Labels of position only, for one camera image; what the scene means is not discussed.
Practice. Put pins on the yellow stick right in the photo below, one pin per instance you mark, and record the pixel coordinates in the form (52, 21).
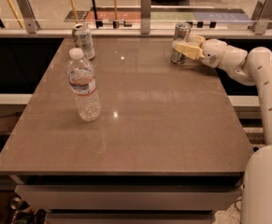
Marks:
(116, 20)

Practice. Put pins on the silver blue redbull can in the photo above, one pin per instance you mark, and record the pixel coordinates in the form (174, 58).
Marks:
(182, 31)

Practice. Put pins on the yellow stick left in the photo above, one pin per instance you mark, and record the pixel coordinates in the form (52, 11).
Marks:
(15, 13)

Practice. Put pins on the left metal railing post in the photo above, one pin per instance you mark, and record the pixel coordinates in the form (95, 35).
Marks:
(29, 19)

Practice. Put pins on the coloured floor mat strip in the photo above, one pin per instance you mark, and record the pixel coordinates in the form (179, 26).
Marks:
(175, 14)

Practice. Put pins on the cans under table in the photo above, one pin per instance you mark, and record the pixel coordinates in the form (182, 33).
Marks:
(23, 213)

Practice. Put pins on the yellow stick middle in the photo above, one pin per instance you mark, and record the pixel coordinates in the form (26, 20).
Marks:
(74, 11)

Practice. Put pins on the middle metal railing post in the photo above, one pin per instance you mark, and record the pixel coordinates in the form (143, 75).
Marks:
(145, 17)

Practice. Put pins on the grey table drawer unit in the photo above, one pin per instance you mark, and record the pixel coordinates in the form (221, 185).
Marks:
(114, 204)

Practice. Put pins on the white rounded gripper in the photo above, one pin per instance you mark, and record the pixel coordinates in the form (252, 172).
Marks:
(212, 54)

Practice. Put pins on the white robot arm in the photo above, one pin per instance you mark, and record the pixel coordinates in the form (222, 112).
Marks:
(251, 68)

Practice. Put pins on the clear plastic water bottle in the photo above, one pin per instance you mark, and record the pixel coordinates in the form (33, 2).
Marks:
(81, 78)

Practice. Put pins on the green white soda can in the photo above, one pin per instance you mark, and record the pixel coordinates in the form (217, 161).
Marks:
(83, 39)

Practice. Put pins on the yellow stick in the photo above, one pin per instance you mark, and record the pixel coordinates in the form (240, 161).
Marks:
(74, 11)
(116, 20)
(15, 13)

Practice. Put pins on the black stick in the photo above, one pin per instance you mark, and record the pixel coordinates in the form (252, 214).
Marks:
(98, 23)

